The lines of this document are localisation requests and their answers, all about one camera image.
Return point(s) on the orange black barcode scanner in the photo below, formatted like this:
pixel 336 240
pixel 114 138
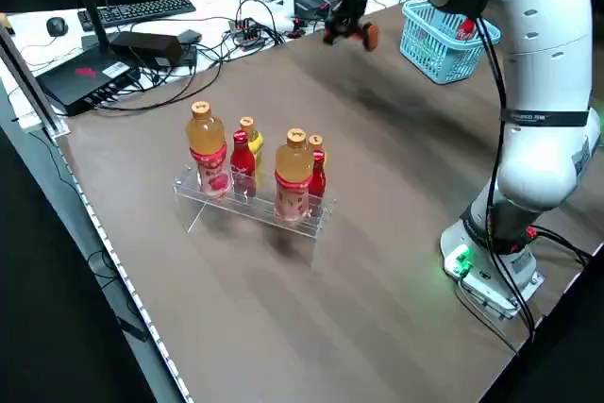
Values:
pixel 370 37

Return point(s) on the red cola bottle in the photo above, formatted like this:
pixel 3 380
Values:
pixel 466 31

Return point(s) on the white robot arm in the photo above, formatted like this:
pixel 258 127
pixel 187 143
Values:
pixel 542 91

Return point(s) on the light blue plastic basket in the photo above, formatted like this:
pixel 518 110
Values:
pixel 434 61

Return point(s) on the grey usb hub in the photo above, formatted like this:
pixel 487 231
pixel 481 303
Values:
pixel 245 32

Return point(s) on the yellow tea bottle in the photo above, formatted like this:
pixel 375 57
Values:
pixel 257 143
pixel 316 141

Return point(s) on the small red drink bottle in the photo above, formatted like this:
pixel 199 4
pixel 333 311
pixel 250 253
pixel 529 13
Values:
pixel 317 179
pixel 243 162

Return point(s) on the pink label juice bottle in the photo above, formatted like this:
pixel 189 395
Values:
pixel 292 195
pixel 210 176

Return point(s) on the black power brick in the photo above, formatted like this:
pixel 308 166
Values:
pixel 146 46

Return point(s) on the black computer keyboard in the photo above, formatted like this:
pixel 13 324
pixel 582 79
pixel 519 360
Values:
pixel 141 9

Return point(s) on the clear acrylic bottle shelf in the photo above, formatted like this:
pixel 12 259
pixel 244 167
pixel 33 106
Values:
pixel 250 205

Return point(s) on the black stand pole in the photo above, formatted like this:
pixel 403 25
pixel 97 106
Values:
pixel 92 11

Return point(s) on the black box with red logo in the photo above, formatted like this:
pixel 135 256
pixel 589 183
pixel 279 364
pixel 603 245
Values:
pixel 80 79

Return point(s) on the black computer mouse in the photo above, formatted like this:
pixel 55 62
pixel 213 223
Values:
pixel 56 26

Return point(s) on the aluminium frame profile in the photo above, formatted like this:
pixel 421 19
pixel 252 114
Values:
pixel 33 87

